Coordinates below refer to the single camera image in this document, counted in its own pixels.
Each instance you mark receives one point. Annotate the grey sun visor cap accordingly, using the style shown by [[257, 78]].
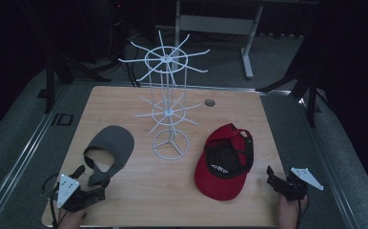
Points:
[[119, 143]]

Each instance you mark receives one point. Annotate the red baseball cap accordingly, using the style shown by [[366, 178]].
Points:
[[214, 187]]

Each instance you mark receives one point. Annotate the person's left hand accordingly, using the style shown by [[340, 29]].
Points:
[[71, 221]]

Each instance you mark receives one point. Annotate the white metal desk frame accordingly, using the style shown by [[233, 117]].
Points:
[[217, 24]]

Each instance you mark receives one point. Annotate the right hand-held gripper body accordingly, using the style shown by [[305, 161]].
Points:
[[295, 187]]

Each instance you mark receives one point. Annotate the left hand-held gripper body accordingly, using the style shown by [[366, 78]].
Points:
[[67, 189]]

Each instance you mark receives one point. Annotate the grey round table grommet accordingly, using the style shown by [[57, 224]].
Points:
[[209, 102]]

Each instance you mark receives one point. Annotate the black floor bracket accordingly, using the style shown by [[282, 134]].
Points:
[[65, 119]]

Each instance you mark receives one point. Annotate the black metal stand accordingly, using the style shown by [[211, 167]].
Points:
[[49, 86], [311, 95]]

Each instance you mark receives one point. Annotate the metal floor rail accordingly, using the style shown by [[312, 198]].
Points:
[[326, 159], [20, 165]]

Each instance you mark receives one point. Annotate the person's right hand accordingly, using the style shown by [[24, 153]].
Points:
[[288, 213]]

